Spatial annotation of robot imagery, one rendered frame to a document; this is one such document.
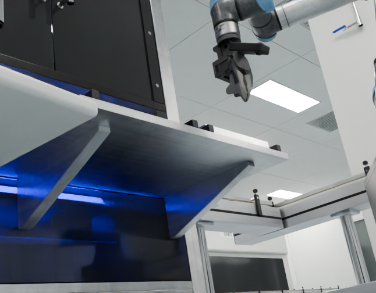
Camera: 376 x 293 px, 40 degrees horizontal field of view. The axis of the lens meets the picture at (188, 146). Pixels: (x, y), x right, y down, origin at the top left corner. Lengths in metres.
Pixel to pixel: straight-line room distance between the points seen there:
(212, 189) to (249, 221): 0.65
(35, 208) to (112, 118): 0.31
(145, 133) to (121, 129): 0.06
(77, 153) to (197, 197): 0.52
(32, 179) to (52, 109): 0.47
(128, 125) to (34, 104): 0.34
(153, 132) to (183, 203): 0.47
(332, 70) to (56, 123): 2.37
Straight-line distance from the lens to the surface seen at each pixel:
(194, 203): 1.54
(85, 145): 1.11
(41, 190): 1.23
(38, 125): 0.87
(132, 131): 1.13
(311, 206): 2.27
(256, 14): 1.61
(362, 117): 2.91
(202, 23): 4.48
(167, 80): 1.88
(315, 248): 10.54
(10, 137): 0.92
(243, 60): 1.53
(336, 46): 3.12
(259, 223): 2.18
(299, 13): 1.69
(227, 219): 2.02
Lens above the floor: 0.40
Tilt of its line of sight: 22 degrees up
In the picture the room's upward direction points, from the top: 9 degrees counter-clockwise
